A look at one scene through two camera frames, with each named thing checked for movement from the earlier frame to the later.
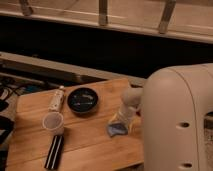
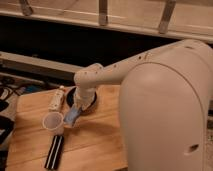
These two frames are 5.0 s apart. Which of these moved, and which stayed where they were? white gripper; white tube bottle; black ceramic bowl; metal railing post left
Moved: white gripper
Stayed: black ceramic bowl; white tube bottle; metal railing post left
